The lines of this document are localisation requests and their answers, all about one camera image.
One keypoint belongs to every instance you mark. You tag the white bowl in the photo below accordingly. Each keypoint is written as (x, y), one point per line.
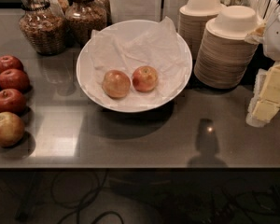
(84, 72)

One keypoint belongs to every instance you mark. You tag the red apple third row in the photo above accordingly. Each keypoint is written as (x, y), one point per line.
(12, 100)

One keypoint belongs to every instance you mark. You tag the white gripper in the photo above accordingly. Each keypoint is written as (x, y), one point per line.
(278, 39)

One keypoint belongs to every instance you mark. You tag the stack of paper bowls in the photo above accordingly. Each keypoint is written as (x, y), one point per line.
(223, 54)
(192, 19)

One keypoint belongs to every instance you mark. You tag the red apple top left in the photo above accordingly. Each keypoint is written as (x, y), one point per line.
(10, 62)

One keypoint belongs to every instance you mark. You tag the white napkin dispenser box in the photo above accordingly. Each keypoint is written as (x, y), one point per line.
(152, 10)

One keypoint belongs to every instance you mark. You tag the glass jar rear left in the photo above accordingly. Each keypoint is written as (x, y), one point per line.
(59, 6)

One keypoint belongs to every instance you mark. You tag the yellow-red apple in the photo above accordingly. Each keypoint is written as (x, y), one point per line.
(116, 84)
(12, 129)

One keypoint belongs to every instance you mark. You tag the glass granola jar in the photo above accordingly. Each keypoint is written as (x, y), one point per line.
(44, 30)
(84, 16)

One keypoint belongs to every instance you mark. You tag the front stack of paper bowls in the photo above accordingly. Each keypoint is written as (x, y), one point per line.
(223, 54)

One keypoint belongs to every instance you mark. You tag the red apple second row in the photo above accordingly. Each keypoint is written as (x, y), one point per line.
(14, 79)

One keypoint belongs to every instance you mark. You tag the glass granola jar middle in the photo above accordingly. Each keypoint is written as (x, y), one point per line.
(84, 16)

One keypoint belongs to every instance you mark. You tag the glass granola jar left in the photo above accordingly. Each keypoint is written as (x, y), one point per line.
(44, 30)

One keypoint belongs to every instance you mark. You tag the red-yellow apple right in bowl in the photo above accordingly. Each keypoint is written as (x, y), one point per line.
(145, 78)

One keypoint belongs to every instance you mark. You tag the rear stack of paper bowls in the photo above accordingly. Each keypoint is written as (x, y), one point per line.
(192, 19)

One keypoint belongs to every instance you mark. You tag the white paper liner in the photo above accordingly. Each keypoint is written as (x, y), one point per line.
(137, 50)

